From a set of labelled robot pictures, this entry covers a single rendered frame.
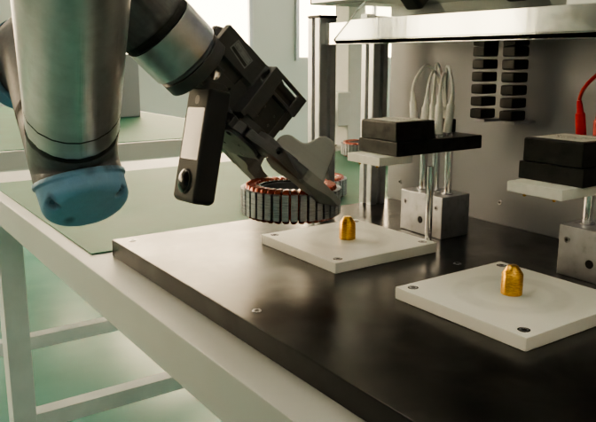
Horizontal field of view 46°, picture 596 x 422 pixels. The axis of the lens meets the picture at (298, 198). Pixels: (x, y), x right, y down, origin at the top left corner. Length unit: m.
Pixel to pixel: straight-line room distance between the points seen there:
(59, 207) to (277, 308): 0.21
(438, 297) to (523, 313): 0.08
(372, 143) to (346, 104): 1.03
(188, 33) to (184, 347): 0.29
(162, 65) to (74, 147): 0.14
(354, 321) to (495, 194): 0.43
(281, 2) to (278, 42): 0.34
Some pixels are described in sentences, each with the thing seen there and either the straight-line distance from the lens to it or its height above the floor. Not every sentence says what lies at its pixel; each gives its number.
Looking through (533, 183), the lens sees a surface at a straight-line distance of 0.68.
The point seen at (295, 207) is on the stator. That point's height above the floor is 0.84.
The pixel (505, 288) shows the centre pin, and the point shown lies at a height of 0.79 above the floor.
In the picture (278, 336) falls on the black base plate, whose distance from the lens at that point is 0.58.
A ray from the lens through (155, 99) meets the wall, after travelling 5.56.
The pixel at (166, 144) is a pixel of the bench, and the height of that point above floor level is 0.73.
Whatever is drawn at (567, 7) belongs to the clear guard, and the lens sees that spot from 0.45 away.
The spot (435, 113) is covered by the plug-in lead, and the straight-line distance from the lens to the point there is 0.89.
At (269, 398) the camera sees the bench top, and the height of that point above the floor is 0.75.
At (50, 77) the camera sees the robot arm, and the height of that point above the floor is 0.98.
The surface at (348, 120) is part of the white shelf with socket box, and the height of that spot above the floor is 0.83.
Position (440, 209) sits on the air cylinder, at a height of 0.81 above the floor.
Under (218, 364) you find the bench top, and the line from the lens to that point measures 0.59.
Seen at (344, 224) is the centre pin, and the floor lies 0.80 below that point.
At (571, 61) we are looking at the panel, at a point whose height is 0.99.
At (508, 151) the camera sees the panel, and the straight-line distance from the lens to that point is 0.98.
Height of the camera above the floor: 0.99
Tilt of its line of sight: 11 degrees down
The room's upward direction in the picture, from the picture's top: straight up
